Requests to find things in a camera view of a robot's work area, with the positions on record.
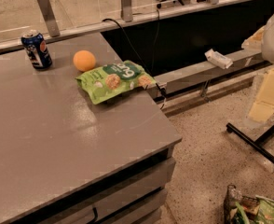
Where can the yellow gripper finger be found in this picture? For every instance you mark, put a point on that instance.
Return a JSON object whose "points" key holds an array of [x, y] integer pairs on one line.
{"points": [[254, 41], [263, 105]]}

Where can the orange fruit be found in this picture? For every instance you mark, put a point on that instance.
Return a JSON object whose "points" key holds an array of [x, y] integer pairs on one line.
{"points": [[84, 60]]}

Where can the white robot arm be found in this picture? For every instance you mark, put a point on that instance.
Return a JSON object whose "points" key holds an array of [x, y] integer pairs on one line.
{"points": [[267, 46]]}

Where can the white small box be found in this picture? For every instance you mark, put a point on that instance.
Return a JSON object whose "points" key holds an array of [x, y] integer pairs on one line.
{"points": [[218, 59]]}

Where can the green snack bag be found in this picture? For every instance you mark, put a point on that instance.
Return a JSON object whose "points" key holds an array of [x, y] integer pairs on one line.
{"points": [[108, 81]]}

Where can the grey drawer cabinet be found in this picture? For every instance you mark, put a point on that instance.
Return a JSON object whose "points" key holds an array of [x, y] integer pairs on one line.
{"points": [[131, 196]]}

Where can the blue Pepsi soda can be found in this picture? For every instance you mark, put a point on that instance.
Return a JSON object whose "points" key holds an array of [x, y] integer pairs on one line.
{"points": [[36, 49]]}

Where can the metal railing post middle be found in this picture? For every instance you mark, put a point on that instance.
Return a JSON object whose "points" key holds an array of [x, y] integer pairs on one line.
{"points": [[126, 10]]}

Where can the metal railing post left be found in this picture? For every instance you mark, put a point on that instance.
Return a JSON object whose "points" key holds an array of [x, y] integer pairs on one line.
{"points": [[49, 17]]}

